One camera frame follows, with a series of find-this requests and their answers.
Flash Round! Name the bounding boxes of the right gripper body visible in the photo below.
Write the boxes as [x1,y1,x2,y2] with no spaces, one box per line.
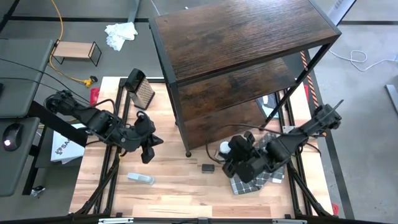
[233,146,271,184]

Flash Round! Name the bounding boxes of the black computer mouse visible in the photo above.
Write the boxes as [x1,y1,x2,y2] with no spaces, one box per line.
[2,123,24,152]

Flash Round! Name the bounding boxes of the grey metal strip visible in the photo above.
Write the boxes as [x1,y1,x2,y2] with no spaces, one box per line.
[384,83,398,116]

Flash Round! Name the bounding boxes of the printed booklet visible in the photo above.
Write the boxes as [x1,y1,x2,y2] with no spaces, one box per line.
[255,93,282,119]

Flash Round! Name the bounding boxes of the white crumpled cloth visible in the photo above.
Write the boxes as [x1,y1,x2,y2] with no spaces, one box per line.
[104,21,139,52]

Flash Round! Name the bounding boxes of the white-lid glass spice jar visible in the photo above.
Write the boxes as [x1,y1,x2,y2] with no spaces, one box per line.
[219,141,233,156]

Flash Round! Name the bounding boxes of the yellow extension cable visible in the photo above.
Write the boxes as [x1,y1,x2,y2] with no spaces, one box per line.
[48,0,98,88]

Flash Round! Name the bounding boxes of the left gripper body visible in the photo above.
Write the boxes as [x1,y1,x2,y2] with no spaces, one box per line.
[123,112,156,153]

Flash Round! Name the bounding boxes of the dark wood black-frame shelf unit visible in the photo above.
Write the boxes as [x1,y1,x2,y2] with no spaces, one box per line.
[148,0,342,158]

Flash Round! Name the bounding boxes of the grey checked dish cloth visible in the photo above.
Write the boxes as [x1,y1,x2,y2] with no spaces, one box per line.
[229,132,285,196]

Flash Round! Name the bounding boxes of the white printed box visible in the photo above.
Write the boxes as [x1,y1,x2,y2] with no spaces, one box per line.
[50,123,86,165]

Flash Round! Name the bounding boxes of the grey desk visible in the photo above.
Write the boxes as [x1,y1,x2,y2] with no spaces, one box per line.
[0,39,55,197]

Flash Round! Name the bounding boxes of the metal clamp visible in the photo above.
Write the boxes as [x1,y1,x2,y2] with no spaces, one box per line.
[30,185,46,198]

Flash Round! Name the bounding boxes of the metal box grater black handle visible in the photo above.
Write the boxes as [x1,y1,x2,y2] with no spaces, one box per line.
[124,68,155,111]

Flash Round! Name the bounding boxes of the white power cable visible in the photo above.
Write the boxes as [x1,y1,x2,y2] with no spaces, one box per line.
[328,49,398,72]

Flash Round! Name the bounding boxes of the grey oblong plastic tool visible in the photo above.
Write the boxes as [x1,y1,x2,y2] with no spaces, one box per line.
[126,172,155,185]

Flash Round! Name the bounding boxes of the small wood black-frame stand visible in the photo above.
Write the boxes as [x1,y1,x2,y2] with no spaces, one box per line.
[51,39,103,67]

